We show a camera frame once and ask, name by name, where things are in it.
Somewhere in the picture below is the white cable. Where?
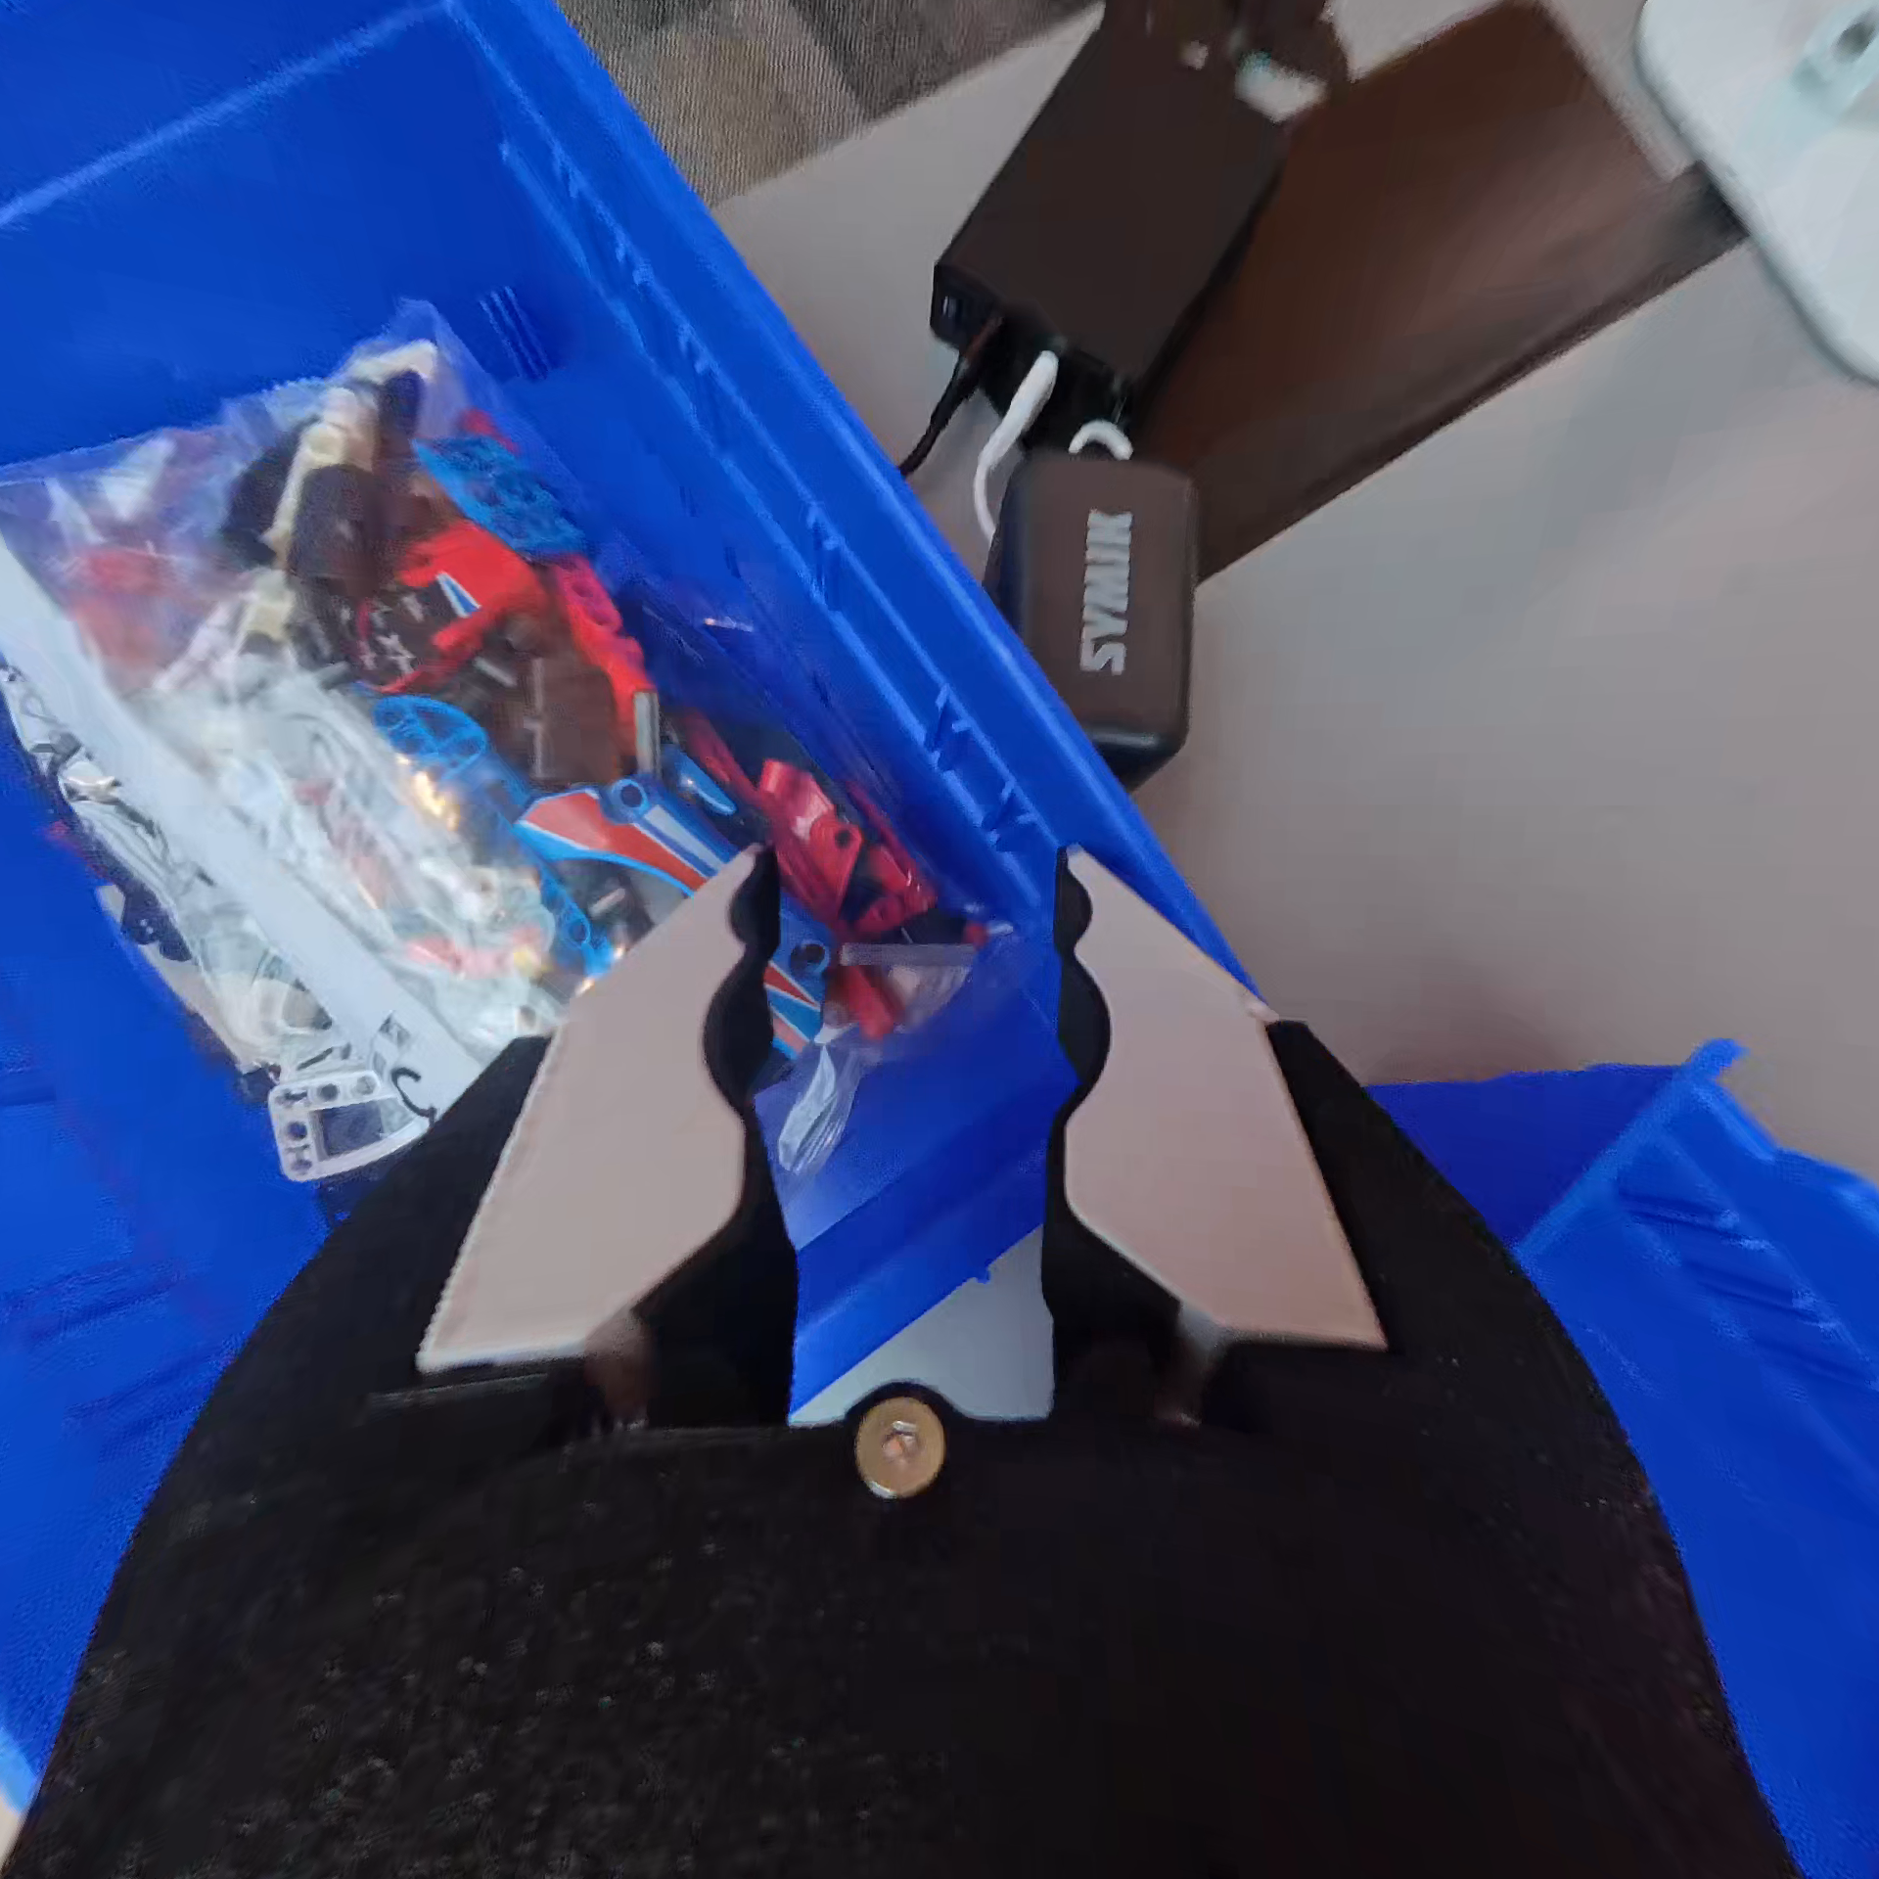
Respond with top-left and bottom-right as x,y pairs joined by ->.
968,347 -> 1138,548

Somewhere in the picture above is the black charger hub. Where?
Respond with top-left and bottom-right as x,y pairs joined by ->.
928,0 -> 1298,432

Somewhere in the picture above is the black power bank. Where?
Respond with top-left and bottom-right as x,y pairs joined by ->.
980,449 -> 1202,789

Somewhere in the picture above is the black cable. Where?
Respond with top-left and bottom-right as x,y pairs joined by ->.
894,314 -> 1012,482

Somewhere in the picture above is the blue plastic bin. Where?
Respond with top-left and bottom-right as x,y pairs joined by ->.
0,0 -> 1265,1823
1365,1040 -> 1879,1879

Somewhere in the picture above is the clear bag of toy bricks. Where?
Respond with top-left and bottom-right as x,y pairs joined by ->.
0,299 -> 1065,1176

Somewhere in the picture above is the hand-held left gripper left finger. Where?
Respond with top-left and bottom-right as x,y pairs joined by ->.
419,849 -> 798,1426

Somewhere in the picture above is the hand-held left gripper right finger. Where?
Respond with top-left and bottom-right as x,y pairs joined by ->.
1042,849 -> 1390,1422

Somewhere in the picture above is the white tray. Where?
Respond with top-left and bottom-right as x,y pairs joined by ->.
1634,0 -> 1879,388

